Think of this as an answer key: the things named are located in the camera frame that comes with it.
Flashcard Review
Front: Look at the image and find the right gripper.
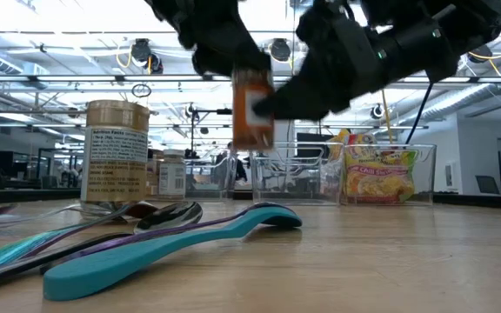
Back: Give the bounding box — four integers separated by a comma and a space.
251, 2, 409, 123

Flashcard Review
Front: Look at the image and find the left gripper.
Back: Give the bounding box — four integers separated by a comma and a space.
144, 0, 274, 78

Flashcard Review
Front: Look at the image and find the black lid orange spice jar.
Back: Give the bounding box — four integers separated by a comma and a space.
231, 69, 276, 152

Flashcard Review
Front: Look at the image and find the green lime ramen packet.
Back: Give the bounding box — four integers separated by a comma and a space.
344, 146, 420, 205

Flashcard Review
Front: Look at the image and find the white lid bagel seasoning jar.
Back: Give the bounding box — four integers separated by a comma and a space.
157, 149, 187, 197

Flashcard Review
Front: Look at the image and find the black lid purple label jar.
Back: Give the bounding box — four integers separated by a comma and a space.
145, 150, 161, 196

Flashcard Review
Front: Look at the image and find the tan lid seasoning jar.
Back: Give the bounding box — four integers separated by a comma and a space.
79, 99, 151, 215

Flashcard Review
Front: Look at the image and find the iridescent rainbow metal spoon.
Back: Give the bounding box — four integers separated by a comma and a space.
37, 202, 299, 274
0, 200, 160, 270

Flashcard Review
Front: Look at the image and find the teal plastic spoon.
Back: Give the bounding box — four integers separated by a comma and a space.
42, 205, 303, 302

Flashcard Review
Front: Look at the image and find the black ceiling spotlight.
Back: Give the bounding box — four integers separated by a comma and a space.
270, 37, 292, 63
130, 37, 164, 75
467, 43, 493, 64

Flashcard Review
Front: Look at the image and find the clear plastic bin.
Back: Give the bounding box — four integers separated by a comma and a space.
145, 147, 237, 202
340, 143, 438, 207
250, 141, 346, 206

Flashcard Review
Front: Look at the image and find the person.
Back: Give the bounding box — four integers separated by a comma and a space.
220, 141, 248, 183

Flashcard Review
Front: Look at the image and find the black metal spoon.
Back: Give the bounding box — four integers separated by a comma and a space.
0, 200, 204, 290

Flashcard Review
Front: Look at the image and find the grey office chair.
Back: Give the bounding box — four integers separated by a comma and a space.
475, 175, 501, 196

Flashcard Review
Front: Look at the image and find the yellow cable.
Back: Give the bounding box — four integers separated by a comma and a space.
380, 89, 394, 145

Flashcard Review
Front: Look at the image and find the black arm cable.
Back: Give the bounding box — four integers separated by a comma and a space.
404, 81, 434, 145

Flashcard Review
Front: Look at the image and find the silver spoon with blue handle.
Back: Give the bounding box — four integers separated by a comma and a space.
0, 202, 130, 232

